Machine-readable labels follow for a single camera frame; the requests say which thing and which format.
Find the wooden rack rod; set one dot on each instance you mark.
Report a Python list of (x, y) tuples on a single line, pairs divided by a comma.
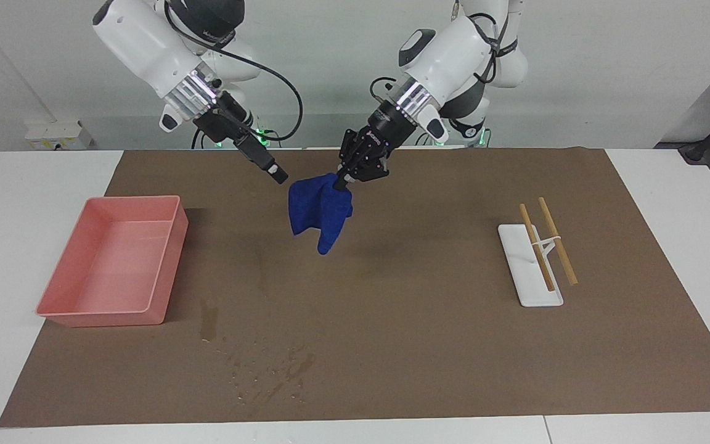
[(537, 248), (559, 246)]

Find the white power strip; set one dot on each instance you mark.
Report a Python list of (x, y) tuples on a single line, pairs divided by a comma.
[(53, 132)]

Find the brown table mat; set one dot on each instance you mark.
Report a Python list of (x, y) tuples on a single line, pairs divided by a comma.
[(423, 308)]

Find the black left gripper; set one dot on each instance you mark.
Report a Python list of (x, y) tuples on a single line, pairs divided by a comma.
[(389, 132)]

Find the blue towel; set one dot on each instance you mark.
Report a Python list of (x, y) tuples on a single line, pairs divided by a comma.
[(318, 209)]

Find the white rack with wooden rods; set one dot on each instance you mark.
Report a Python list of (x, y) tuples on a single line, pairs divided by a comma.
[(524, 277)]

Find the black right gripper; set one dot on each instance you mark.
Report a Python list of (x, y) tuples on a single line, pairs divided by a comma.
[(225, 123)]

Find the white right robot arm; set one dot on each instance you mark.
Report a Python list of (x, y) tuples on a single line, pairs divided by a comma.
[(139, 37)]

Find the pink plastic bin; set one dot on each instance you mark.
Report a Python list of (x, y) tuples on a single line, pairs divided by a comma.
[(114, 265)]

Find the spilled water puddle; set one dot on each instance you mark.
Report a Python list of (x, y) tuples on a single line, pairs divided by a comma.
[(209, 317)]

